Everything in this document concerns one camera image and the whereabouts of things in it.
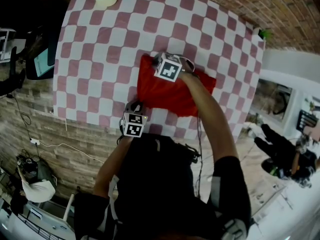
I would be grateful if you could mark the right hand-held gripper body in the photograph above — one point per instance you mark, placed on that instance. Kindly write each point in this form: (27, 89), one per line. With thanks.
(168, 69)

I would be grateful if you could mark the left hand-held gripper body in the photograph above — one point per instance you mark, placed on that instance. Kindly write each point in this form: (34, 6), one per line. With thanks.
(133, 125)

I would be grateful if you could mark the red long-sleeved top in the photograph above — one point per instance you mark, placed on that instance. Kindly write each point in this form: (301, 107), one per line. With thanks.
(170, 94)

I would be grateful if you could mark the person's right forearm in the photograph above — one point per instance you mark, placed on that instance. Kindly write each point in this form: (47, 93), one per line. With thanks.
(212, 116)

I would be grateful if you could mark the person's left forearm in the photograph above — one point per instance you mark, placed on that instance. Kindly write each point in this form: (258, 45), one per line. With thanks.
(112, 164)

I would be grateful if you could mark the person's black clothed body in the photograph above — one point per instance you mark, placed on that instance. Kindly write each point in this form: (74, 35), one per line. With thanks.
(155, 184)

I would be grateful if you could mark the pink white checkered tablecloth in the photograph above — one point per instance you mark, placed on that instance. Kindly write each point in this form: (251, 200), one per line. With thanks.
(105, 59)

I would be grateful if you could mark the white power strip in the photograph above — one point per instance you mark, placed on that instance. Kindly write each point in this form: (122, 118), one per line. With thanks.
(35, 141)

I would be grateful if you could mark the small green potted plant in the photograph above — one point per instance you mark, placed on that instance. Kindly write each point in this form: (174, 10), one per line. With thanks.
(263, 34)

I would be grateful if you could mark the black computer monitor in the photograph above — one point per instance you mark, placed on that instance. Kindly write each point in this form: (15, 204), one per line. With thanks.
(41, 61)

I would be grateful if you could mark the grey and white bag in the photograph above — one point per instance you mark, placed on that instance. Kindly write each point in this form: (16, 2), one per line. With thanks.
(37, 184)

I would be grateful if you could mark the black office chair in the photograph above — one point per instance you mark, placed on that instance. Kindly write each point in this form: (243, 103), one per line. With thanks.
(12, 76)

